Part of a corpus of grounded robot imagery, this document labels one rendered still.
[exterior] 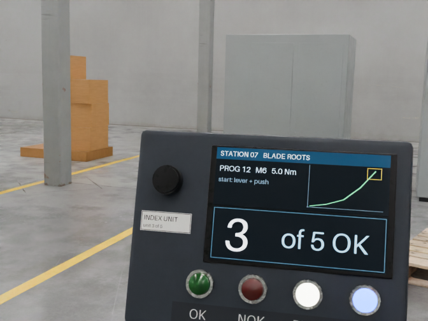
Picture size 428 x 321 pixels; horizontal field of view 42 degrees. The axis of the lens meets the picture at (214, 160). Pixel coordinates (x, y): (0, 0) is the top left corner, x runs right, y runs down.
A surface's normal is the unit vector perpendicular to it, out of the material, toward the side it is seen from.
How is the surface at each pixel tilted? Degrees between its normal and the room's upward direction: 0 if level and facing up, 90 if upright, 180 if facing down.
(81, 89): 90
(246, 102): 90
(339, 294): 75
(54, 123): 90
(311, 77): 90
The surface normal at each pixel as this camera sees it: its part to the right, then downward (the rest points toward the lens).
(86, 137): -0.31, 0.13
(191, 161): -0.18, -0.12
